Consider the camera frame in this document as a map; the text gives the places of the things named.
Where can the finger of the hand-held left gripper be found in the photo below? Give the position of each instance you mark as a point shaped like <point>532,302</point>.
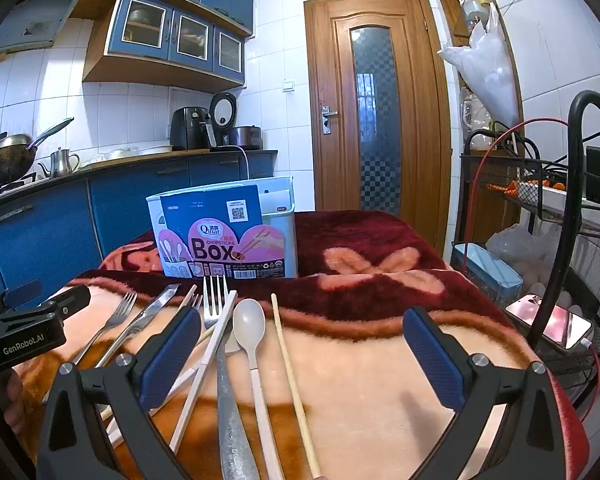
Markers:
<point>25,292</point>
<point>70,301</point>

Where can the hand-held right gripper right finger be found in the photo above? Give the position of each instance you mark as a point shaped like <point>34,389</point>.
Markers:
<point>432,360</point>

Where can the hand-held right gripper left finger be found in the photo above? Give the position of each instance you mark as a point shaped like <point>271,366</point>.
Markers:
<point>172,355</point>

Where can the metal table knife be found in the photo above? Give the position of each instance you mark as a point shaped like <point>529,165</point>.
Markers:
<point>155,305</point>

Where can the light blue utensil holder box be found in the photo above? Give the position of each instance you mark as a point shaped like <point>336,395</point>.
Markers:
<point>220,240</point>

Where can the person's left hand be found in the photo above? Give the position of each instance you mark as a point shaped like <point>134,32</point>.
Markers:
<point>13,395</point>

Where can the large metal fork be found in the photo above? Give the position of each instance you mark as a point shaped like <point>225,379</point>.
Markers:
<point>215,305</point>

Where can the red floral blanket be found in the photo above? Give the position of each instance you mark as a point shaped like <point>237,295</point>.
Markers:
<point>360,360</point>

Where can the white plastic spoon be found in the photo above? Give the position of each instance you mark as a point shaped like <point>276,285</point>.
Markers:
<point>249,320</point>

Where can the light blue storage box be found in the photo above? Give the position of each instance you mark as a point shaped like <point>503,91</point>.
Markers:
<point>487,272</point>

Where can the blue lower kitchen cabinets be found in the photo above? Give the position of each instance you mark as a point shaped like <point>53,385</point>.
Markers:
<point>115,205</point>

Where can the gas stove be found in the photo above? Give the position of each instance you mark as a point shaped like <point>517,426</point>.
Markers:
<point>10,185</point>

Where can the smartphone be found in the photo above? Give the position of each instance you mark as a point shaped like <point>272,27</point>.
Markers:
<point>550,321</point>

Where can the metal wok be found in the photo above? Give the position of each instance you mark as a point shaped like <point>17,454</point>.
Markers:
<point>5,159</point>

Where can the metal kettle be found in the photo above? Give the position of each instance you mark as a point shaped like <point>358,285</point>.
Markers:
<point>62,162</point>

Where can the white plastic tray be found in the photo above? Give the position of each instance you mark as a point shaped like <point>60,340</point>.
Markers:
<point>555,199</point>

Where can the wooden door with glass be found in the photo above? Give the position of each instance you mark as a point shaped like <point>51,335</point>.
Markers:
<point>330,185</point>

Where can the black air fryer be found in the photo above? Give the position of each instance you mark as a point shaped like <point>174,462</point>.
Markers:
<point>186,127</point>

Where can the black rice cooker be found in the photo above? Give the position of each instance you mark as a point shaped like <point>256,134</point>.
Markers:
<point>240,135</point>

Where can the white plastic jug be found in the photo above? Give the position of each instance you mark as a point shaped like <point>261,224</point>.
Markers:
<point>472,112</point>

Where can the grey range hood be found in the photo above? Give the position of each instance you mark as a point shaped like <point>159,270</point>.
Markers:
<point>35,15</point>

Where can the white plastic bag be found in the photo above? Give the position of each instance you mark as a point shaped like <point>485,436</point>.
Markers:
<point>485,75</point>

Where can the wooden shelf unit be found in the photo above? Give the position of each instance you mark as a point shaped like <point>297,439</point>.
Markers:
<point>447,15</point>

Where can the blue glass-door wall cabinet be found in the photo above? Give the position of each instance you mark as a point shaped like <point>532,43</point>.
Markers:
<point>155,60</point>

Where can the white light switch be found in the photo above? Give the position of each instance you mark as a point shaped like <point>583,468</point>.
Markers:
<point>289,85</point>

